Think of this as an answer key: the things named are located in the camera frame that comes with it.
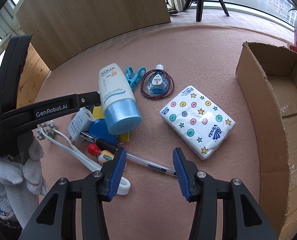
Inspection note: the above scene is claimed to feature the red cartoon figurine toy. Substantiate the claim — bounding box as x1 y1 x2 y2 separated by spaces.
87 144 114 164

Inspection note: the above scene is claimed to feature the white beaded head massager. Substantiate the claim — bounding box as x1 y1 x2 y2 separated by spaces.
36 120 132 196

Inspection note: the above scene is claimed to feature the black clear gel pen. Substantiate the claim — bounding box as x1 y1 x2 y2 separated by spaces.
80 131 177 177

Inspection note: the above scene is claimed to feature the blue round lid container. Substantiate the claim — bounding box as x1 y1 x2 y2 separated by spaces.
88 118 119 145

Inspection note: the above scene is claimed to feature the white patterned tissue pack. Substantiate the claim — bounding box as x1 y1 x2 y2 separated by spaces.
160 85 236 160

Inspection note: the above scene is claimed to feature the white usb charger plug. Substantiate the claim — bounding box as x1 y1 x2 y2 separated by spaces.
67 107 95 144

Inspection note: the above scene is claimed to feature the white blue sunscreen tube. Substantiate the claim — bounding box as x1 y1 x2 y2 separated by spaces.
99 63 142 135

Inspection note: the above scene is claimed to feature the yellow black card package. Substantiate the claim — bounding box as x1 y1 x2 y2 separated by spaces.
93 106 129 142

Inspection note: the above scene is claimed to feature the maroon hair tie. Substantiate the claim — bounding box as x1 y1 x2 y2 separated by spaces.
140 68 176 100

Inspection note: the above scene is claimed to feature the blue plastic clip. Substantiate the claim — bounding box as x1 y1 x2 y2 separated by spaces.
125 66 146 91

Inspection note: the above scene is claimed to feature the blue eye drop bottle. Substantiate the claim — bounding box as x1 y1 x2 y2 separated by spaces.
147 64 169 95

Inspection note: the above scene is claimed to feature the left white gloved hand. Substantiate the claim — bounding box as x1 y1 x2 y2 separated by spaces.
0 138 49 228

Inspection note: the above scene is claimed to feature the pink mat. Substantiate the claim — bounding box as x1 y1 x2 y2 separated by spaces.
36 9 294 239

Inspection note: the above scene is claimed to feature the wooden board panel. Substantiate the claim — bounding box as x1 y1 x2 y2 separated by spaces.
15 0 170 70

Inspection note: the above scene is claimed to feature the cardboard box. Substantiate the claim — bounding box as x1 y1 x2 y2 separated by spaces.
236 42 297 239

